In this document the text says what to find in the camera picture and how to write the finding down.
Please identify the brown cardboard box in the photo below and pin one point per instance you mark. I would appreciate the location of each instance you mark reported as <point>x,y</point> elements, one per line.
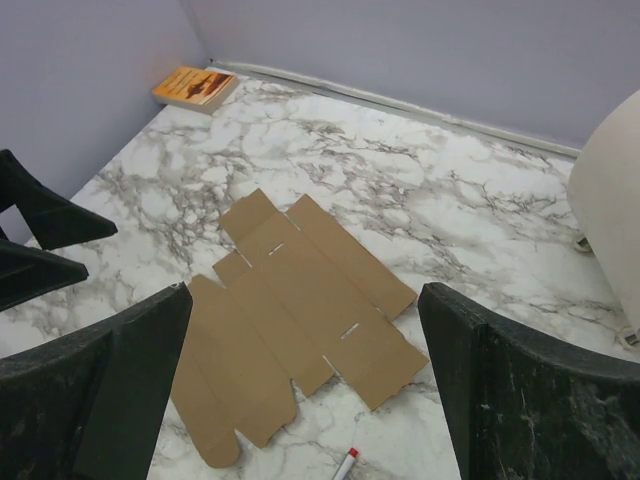
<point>298,301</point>

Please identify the red capped white marker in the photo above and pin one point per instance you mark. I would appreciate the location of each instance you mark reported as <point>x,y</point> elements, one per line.
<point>347,464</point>

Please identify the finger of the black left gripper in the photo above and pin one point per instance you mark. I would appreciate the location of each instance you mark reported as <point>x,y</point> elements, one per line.
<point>54,221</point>
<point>27,273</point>

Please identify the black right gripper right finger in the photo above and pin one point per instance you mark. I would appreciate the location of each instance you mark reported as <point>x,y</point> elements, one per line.
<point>521,404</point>

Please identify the large white cylindrical roll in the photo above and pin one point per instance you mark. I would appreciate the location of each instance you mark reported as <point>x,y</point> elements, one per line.
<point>603,193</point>

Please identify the orange paperback book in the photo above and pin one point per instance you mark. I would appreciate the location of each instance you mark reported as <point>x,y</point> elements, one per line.
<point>194,89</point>

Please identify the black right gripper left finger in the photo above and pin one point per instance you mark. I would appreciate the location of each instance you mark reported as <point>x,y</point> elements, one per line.
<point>90,404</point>

